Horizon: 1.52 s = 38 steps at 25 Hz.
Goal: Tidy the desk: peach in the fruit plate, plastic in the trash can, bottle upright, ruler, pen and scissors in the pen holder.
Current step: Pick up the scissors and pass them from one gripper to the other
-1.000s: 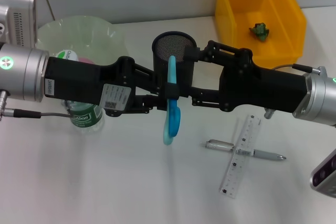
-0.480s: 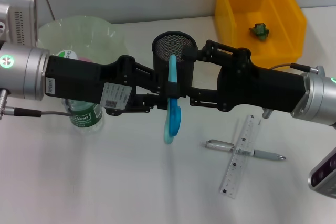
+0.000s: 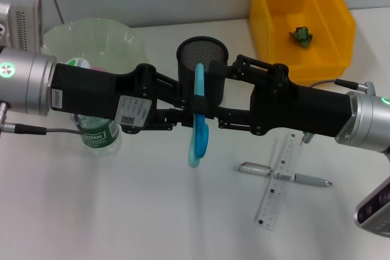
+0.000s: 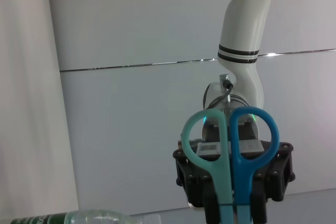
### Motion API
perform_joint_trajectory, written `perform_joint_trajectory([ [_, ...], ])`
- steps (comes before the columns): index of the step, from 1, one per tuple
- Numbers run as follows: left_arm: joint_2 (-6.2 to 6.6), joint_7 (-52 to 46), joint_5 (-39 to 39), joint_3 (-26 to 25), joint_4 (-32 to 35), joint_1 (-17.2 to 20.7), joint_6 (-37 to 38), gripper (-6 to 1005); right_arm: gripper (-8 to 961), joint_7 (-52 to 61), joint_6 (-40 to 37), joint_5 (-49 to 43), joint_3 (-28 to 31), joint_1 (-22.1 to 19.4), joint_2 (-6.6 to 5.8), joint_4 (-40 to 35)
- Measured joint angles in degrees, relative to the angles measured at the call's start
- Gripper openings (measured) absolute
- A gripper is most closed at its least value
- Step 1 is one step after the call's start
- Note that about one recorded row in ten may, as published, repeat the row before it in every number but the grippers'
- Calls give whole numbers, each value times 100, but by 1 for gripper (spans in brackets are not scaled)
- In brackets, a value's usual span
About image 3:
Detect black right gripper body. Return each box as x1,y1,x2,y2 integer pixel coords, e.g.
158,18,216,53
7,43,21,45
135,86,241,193
249,63,356,138

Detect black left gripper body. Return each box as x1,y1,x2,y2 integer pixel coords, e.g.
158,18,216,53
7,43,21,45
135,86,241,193
50,62,160,135

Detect blue capped scissors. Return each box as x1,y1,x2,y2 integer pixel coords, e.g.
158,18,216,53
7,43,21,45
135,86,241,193
187,63,211,169

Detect clear plastic water bottle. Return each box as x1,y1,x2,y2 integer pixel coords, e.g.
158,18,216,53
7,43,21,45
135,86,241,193
65,57,122,156

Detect small green toy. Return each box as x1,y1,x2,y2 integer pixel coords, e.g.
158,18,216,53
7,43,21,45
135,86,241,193
288,26,314,49

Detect pale green glass fruit plate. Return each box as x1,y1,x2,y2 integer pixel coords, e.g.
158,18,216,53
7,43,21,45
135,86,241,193
41,18,153,75

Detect black mesh pen holder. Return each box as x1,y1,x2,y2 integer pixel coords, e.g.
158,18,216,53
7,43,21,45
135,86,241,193
176,36,230,108

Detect grey ballpoint pen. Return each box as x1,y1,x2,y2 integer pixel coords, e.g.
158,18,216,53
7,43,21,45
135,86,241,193
233,161,333,188

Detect transparent plastic ruler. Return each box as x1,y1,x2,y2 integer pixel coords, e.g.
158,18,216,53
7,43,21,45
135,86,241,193
254,133,305,231

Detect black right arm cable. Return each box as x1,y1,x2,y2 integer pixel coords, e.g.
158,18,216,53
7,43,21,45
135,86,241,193
307,79,376,94

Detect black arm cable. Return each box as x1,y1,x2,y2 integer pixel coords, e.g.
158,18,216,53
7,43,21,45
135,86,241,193
307,79,376,94
0,101,83,135

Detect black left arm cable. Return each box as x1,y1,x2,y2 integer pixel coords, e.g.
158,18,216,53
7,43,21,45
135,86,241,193
0,101,83,135

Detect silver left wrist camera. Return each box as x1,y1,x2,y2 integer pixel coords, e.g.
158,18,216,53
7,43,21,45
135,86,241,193
0,0,43,53

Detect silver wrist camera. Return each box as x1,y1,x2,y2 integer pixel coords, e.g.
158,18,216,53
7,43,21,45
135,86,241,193
353,175,390,239
0,0,43,53

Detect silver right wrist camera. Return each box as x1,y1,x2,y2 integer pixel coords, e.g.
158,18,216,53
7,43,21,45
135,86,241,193
353,175,390,239

